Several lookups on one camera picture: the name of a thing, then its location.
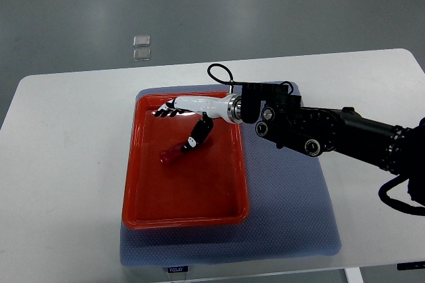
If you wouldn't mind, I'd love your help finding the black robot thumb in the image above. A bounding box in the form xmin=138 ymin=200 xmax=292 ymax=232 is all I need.
xmin=181 ymin=112 xmax=214 ymax=152

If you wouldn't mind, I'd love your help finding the white table leg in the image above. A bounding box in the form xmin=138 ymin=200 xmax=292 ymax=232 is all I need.
xmin=344 ymin=267 xmax=364 ymax=283

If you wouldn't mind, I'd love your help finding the metal floor plate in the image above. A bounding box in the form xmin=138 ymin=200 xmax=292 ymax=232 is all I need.
xmin=133 ymin=35 xmax=151 ymax=47
xmin=133 ymin=48 xmax=151 ymax=61

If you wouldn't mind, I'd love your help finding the red plastic tray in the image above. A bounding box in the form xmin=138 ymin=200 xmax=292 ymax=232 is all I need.
xmin=122 ymin=93 xmax=250 ymax=230

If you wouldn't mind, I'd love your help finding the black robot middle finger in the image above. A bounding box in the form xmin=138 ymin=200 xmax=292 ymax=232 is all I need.
xmin=156 ymin=107 xmax=181 ymax=113

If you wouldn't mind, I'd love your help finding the red chili pepper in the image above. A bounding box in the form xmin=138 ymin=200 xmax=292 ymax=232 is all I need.
xmin=159 ymin=137 xmax=214 ymax=165

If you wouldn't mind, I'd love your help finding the lower metal floor plate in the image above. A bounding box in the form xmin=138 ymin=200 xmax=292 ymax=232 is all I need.
xmin=133 ymin=48 xmax=151 ymax=61

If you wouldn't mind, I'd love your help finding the upper metal floor plate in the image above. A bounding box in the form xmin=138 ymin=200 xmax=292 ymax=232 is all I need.
xmin=133 ymin=35 xmax=151 ymax=47

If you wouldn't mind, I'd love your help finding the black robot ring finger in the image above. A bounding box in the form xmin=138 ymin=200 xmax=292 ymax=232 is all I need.
xmin=154 ymin=110 xmax=185 ymax=117

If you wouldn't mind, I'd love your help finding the blue-grey mesh mat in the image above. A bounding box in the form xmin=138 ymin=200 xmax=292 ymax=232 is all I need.
xmin=120 ymin=85 xmax=341 ymax=267

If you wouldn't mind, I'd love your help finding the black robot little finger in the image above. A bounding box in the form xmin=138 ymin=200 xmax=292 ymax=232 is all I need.
xmin=159 ymin=112 xmax=182 ymax=118

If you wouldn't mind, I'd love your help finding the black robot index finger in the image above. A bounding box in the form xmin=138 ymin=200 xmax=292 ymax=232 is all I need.
xmin=160 ymin=99 xmax=175 ymax=109

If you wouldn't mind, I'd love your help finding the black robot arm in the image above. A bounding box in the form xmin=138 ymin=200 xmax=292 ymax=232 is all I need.
xmin=155 ymin=82 xmax=424 ymax=215

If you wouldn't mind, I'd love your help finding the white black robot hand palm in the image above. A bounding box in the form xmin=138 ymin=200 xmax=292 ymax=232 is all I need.
xmin=171 ymin=94 xmax=242 ymax=124

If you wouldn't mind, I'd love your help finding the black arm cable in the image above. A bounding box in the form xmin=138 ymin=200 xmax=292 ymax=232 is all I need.
xmin=378 ymin=175 xmax=425 ymax=216

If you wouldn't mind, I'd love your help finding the black mat label tag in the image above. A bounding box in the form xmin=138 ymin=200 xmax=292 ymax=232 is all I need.
xmin=167 ymin=266 xmax=189 ymax=274

